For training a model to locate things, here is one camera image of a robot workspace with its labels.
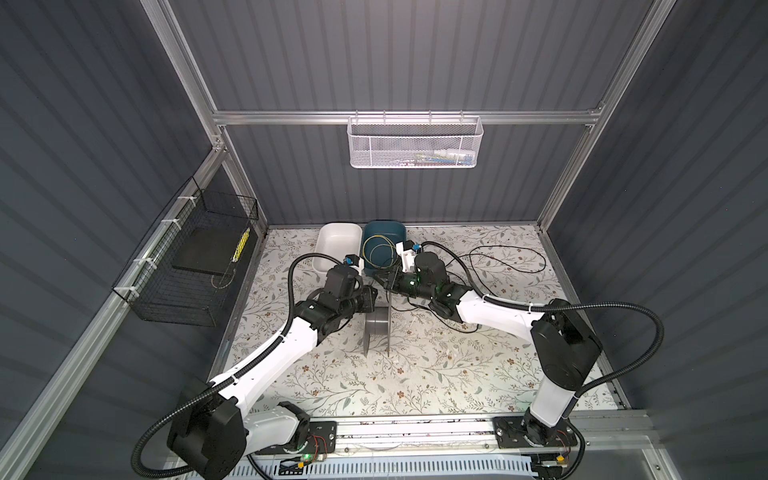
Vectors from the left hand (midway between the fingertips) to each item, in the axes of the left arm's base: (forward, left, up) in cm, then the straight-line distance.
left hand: (375, 291), depth 82 cm
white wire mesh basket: (+70, -19, +6) cm, 73 cm away
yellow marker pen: (+10, +35, +10) cm, 38 cm away
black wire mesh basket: (-5, +49, +12) cm, 50 cm away
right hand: (+2, 0, +3) cm, 4 cm away
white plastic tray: (+35, +14, -16) cm, 41 cm away
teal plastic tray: (+38, -2, -18) cm, 42 cm away
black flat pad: (+7, +41, +12) cm, 44 cm away
